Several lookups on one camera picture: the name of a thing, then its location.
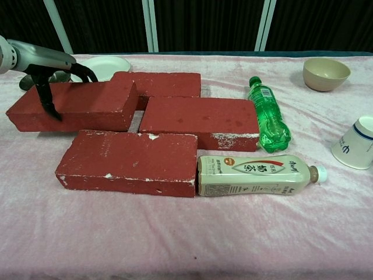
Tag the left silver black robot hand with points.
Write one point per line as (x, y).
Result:
(38, 56)

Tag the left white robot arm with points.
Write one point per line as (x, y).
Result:
(3, 55)

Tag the red brick chipped white edges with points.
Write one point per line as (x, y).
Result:
(131, 157)

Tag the red brick white-scuffed side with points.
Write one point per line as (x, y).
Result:
(198, 116)

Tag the white round plate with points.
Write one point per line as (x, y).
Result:
(107, 65)

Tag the black curtain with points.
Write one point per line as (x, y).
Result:
(209, 23)

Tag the pink velvet tablecloth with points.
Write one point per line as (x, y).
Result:
(186, 233)

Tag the green plastic bottle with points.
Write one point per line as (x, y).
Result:
(266, 113)

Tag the cream milk tea bottle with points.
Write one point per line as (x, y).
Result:
(250, 175)

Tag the beige bowl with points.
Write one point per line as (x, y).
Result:
(325, 77)

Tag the white paper cup blue print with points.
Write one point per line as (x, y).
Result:
(354, 146)

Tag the slanted white frame post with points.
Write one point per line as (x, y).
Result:
(58, 29)

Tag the wide white frame post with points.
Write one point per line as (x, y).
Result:
(150, 26)

